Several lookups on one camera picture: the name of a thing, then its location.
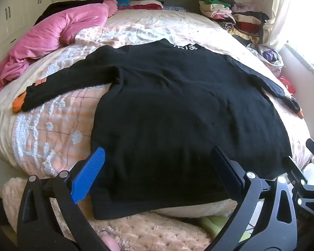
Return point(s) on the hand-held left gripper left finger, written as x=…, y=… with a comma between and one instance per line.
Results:
x=89, y=172

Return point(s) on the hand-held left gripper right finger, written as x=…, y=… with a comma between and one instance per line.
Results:
x=226, y=167

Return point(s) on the black sweater with orange cuffs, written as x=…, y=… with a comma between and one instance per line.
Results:
x=185, y=104

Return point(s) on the clear plastic bag of clothes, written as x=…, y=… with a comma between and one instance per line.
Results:
x=268, y=56

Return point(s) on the pile of folded clothes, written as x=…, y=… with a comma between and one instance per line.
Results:
x=233, y=15

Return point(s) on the person's left hand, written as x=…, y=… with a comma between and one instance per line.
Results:
x=108, y=243

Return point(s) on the peach and white bedspread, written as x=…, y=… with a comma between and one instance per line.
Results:
x=68, y=125

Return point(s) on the yellow-green cloth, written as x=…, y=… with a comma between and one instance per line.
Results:
x=212, y=226

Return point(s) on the red cloth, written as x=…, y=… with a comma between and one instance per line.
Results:
x=287, y=85

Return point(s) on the fluffy pink blanket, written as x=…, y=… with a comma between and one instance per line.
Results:
x=146, y=230

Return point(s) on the window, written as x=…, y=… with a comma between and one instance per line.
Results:
x=308, y=18

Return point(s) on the pink quilt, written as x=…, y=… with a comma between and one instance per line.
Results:
x=55, y=34

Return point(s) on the cream curtain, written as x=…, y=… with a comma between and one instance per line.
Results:
x=280, y=7

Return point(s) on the blue patterned cloth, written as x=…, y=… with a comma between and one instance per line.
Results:
x=172, y=7

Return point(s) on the red folded garment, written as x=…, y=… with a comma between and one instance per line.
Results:
x=146, y=5

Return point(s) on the white wardrobe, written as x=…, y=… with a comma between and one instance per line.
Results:
x=13, y=5

